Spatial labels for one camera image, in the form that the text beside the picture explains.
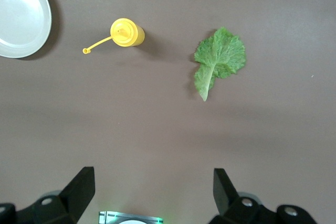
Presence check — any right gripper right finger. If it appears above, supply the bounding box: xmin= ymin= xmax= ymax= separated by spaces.
xmin=209 ymin=168 xmax=316 ymax=224

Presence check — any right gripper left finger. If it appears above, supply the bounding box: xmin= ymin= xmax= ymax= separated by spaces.
xmin=0 ymin=166 xmax=95 ymax=224

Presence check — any green lettuce leaf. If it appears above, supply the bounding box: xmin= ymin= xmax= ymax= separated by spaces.
xmin=193 ymin=26 xmax=247 ymax=102

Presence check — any beige round plate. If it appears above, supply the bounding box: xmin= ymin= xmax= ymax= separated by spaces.
xmin=0 ymin=0 xmax=53 ymax=59

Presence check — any yellow mustard squeeze bottle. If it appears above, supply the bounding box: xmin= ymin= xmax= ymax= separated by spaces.
xmin=82 ymin=18 xmax=145 ymax=55

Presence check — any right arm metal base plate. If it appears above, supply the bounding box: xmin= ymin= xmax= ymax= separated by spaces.
xmin=98 ymin=210 xmax=165 ymax=224

